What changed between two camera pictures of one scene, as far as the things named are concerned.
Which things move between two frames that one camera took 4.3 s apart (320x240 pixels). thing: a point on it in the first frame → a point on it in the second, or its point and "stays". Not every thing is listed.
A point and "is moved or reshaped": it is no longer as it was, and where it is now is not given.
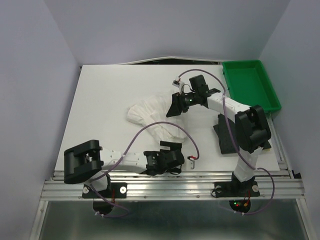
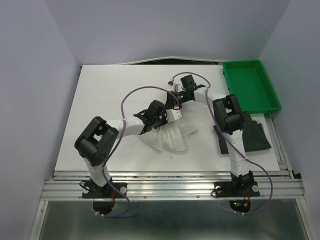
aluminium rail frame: (276, 184) stays
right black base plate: (236, 189) stays
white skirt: (154, 109) is moved or reshaped
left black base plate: (114, 190) stays
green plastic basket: (248, 82) stays
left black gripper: (172, 146) → (164, 114)
